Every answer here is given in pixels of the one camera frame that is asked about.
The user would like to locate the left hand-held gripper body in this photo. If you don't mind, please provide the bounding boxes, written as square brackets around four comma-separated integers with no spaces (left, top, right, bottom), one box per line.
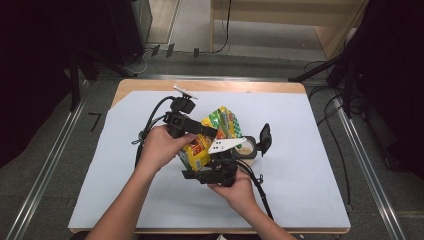
[163,84,200,140]

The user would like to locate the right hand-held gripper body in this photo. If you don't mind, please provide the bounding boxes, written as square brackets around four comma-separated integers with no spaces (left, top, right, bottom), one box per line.
[197,137,248,188]

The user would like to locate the yellow green checkered seasoning packet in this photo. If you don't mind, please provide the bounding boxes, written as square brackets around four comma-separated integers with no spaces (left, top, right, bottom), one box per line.
[178,105,244,173]

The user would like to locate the glass jar with black lid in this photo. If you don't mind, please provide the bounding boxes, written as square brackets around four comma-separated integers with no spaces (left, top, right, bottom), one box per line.
[230,122,273,167]

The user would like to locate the person's right hand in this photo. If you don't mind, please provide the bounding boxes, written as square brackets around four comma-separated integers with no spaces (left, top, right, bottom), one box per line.
[207,169,260,215]

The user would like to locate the person's left hand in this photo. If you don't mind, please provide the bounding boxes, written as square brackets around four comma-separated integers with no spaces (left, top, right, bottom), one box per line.
[137,124,198,174]

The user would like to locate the beige seasoning granules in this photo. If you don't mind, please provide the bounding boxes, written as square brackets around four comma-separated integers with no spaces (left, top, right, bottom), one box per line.
[237,144,255,156]

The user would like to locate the wooden table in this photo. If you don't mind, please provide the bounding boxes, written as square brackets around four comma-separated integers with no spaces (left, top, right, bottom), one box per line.
[68,78,352,235]

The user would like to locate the white table sheet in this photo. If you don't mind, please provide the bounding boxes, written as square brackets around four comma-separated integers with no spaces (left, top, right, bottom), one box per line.
[68,90,351,230]

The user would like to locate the black cabinet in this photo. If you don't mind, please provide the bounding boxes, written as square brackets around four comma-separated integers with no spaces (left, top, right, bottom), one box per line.
[106,0,154,67]

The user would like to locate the black metal stand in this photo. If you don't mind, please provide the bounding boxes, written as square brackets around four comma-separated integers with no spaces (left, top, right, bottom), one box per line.
[288,54,356,119]
[68,46,136,112]

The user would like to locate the wooden shelf unit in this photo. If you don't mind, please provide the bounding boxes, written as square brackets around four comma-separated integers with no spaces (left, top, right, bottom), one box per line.
[209,0,370,61]

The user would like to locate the dark curtain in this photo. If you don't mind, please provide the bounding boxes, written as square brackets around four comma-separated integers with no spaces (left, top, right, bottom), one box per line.
[0,0,116,169]
[346,0,424,181]

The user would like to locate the left hand-held gripper cable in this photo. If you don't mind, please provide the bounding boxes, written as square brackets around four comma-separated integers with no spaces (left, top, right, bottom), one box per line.
[132,95,178,168]

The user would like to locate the hand-held gripper cable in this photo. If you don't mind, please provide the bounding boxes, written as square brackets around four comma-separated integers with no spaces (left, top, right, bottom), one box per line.
[233,159,275,222]
[132,95,178,168]

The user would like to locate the right hand-held gripper cable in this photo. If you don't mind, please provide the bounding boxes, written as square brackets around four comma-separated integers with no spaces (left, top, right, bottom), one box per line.
[233,159,275,222]

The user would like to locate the white floor cable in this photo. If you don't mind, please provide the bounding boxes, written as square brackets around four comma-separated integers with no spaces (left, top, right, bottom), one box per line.
[128,49,152,76]

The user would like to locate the hanging black cable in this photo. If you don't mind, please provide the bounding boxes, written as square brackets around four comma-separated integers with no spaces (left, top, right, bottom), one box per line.
[213,0,233,55]

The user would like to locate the black floor cable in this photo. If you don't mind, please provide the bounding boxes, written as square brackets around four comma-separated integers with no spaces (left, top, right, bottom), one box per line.
[303,59,355,207]

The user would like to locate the long metal floor rail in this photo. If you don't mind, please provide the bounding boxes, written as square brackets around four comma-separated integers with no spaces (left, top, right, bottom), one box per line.
[5,79,92,240]
[333,96,407,240]

